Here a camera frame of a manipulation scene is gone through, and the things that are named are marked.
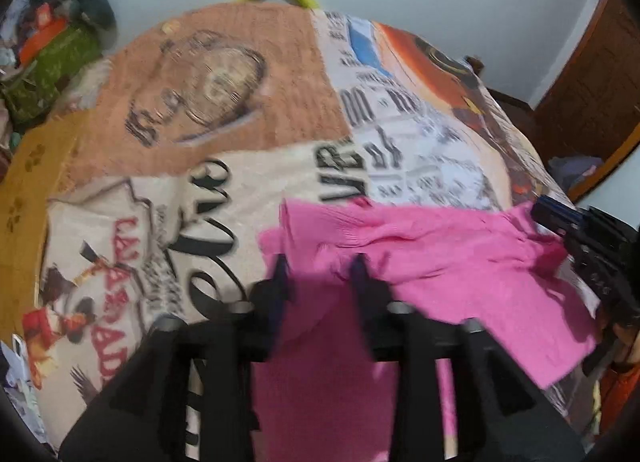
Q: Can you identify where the white patterned cloth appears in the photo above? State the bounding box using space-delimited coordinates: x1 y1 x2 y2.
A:
0 334 51 448

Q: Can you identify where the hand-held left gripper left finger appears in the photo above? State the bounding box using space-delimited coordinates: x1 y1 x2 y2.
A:
57 253 293 462

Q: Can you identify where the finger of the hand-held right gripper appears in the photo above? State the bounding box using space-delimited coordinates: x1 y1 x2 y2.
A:
538 195 584 221
530 203 577 243

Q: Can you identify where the printed blanket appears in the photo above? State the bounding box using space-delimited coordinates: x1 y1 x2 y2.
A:
37 4 601 462

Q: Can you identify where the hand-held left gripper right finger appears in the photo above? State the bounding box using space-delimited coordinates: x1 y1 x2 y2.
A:
349 254 586 462

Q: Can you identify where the mustard paw-print sheet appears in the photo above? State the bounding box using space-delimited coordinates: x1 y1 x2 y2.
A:
0 112 96 343

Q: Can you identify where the wooden furniture frame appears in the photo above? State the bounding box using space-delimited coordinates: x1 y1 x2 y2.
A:
570 127 640 203

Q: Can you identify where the pink knit sweater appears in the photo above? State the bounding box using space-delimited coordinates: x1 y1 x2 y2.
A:
257 197 601 462

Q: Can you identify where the grey blue cloth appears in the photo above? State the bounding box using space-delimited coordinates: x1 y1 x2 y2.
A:
547 156 606 190

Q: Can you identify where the green bag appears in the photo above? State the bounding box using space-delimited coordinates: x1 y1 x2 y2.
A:
0 24 103 125

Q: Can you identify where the person's right forearm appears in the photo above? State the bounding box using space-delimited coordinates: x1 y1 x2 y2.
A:
597 332 640 443

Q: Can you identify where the wooden door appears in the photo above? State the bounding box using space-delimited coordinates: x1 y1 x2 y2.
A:
532 0 640 163

